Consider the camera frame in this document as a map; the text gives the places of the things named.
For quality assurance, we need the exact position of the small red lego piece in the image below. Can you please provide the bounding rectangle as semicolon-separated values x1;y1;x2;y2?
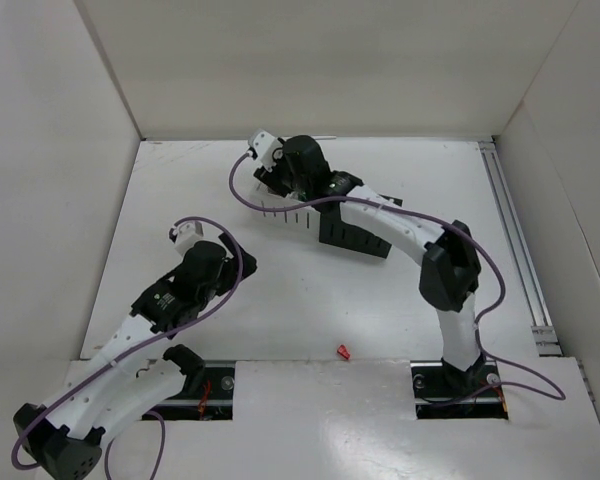
336;345;351;361

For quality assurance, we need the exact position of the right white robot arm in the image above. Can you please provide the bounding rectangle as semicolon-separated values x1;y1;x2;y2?
246;130;485;390

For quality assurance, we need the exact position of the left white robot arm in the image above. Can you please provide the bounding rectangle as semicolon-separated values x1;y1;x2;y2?
13;233;257;479

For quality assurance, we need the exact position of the white double container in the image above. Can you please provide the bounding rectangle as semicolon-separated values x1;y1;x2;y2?
247;180;321;240

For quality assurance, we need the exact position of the black double container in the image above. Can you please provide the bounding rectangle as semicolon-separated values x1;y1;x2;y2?
315;201;392;259

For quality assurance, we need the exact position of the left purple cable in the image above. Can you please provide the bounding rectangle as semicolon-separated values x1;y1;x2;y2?
10;216;246;480

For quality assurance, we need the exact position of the purple cable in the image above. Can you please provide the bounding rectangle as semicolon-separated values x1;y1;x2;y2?
10;216;246;480
228;152;567;404

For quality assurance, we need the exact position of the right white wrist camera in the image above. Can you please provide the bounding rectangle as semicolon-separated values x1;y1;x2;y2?
247;129;284;172

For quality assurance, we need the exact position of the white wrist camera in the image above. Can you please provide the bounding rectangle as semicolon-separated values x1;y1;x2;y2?
247;129;284;172
169;221;204;257

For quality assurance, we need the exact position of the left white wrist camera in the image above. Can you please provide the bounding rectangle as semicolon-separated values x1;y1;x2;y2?
169;221;204;257

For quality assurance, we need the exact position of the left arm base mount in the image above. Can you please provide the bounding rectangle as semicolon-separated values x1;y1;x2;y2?
151;361;236;421

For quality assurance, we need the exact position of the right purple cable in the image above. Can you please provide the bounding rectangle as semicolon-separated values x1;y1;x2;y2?
228;152;567;404

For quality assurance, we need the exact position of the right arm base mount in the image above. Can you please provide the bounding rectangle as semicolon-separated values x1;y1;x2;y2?
410;361;509;420

